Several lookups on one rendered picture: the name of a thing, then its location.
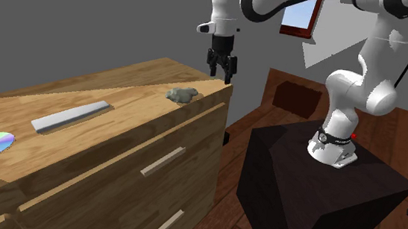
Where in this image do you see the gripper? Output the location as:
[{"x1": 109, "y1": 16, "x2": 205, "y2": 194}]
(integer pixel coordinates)
[{"x1": 204, "y1": 34, "x2": 240, "y2": 87}]

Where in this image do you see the grey stone-like lump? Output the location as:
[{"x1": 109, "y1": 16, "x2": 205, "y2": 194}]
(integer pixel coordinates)
[{"x1": 164, "y1": 85, "x2": 199, "y2": 106}]

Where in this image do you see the dark red box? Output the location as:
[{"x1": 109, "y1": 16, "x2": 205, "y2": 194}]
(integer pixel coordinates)
[{"x1": 271, "y1": 79, "x2": 324, "y2": 121}]

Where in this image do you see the wooden chest of drawers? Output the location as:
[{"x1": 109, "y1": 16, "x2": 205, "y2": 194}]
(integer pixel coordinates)
[{"x1": 0, "y1": 44, "x2": 236, "y2": 229}]

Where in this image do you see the flat grey white bar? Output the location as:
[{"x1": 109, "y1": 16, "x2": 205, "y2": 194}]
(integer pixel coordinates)
[{"x1": 29, "y1": 94, "x2": 111, "y2": 139}]

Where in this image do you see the dark robot stand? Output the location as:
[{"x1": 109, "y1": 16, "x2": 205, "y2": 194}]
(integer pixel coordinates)
[{"x1": 233, "y1": 114, "x2": 408, "y2": 229}]

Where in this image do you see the red-framed wall picture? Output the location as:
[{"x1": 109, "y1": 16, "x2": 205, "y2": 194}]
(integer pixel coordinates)
[{"x1": 278, "y1": 0, "x2": 324, "y2": 40}]

